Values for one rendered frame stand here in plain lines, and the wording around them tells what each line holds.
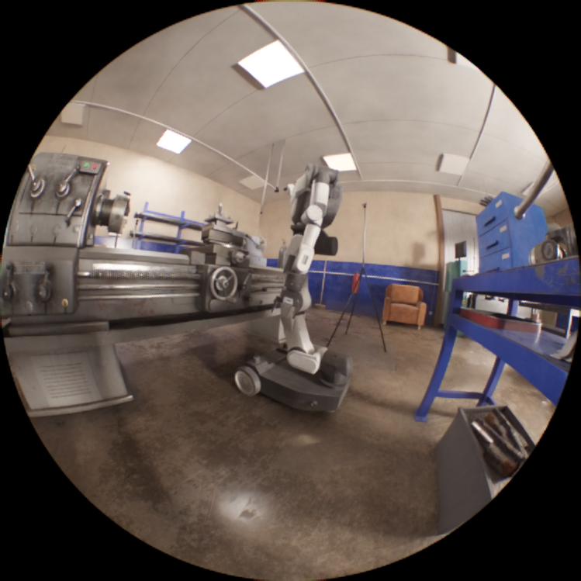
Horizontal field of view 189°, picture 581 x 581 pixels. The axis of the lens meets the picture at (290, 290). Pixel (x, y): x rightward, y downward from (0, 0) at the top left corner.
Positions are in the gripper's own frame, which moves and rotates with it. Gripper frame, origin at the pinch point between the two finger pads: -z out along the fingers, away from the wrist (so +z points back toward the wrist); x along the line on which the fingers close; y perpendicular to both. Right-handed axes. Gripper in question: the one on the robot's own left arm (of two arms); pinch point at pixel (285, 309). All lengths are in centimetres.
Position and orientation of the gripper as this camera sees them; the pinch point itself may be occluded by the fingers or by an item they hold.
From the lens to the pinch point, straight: 86.6
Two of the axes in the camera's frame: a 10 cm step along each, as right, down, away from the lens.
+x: -9.3, -3.1, -2.0
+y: 1.7, 1.2, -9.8
